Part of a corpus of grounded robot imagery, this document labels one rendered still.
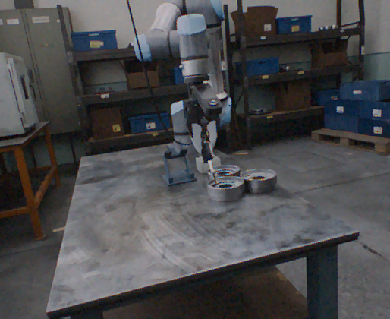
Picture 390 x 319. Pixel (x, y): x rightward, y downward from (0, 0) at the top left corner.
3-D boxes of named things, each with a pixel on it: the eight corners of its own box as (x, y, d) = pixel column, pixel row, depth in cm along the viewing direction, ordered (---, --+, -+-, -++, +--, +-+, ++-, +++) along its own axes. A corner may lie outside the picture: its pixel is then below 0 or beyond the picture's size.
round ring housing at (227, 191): (231, 205, 89) (230, 191, 88) (200, 199, 95) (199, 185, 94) (252, 192, 96) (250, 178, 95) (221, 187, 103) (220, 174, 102)
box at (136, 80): (165, 86, 432) (161, 55, 422) (124, 91, 419) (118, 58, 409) (159, 86, 471) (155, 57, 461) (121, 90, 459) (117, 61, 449)
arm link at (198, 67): (212, 58, 89) (182, 61, 87) (214, 76, 90) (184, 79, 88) (203, 59, 96) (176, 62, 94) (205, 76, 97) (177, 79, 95)
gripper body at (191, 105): (208, 117, 102) (204, 75, 99) (218, 120, 94) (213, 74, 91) (183, 120, 100) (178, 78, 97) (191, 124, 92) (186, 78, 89)
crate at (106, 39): (115, 52, 447) (112, 33, 441) (119, 48, 412) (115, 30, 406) (73, 55, 432) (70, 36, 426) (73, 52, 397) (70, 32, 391)
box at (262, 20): (281, 35, 463) (281, 4, 454) (243, 38, 445) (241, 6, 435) (265, 39, 501) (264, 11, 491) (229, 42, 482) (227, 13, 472)
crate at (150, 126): (167, 125, 484) (165, 110, 479) (171, 129, 448) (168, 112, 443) (130, 131, 474) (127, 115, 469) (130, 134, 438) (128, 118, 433)
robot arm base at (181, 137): (169, 150, 160) (167, 130, 158) (199, 145, 164) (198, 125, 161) (176, 157, 146) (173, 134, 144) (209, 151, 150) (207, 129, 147)
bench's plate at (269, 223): (360, 239, 70) (360, 231, 69) (48, 323, 55) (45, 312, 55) (198, 142, 182) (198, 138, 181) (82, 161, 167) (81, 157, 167)
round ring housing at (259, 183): (284, 185, 99) (284, 172, 98) (260, 196, 93) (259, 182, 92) (257, 179, 107) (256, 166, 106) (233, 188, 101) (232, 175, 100)
